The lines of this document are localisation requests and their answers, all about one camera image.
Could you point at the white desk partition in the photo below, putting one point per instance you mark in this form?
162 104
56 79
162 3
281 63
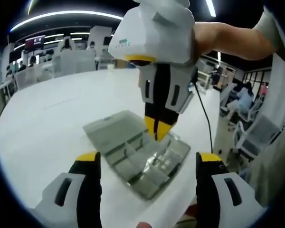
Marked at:
73 64

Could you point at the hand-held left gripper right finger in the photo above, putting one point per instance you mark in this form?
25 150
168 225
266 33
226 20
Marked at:
211 202

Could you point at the white gaming chair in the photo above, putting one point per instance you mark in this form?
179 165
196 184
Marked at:
66 44

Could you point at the clear plastic compartment box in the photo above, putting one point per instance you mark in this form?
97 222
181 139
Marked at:
109 128

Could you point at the person's left hand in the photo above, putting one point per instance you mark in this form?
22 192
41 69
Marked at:
144 225

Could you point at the red wall screen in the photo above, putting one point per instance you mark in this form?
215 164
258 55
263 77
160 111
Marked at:
34 42

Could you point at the white office chair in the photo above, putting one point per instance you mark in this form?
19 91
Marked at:
263 133

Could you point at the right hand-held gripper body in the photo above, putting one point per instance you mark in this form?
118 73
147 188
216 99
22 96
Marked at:
156 35

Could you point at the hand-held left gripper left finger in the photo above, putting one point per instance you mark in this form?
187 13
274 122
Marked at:
85 202

